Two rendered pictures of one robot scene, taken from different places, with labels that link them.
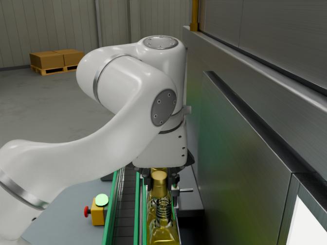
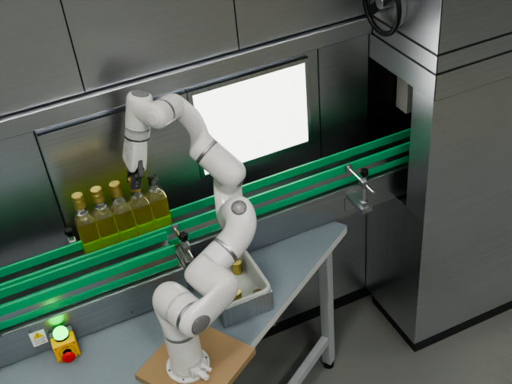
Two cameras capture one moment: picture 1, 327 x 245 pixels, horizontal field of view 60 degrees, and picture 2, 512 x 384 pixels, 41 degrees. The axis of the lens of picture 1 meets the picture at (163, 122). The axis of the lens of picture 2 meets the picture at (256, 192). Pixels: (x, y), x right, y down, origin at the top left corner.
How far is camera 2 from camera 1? 206 cm
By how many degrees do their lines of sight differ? 89
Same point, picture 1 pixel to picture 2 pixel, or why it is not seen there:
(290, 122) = (174, 83)
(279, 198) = not seen: hidden behind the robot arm
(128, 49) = (149, 100)
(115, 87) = (179, 104)
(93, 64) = (168, 107)
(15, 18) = not seen: outside the picture
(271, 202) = not seen: hidden behind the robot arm
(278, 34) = (133, 66)
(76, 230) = (90, 367)
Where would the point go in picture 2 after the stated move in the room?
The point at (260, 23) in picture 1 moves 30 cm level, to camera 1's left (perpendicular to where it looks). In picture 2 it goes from (111, 68) to (133, 115)
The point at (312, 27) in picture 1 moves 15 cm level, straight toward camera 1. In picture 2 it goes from (157, 55) to (206, 53)
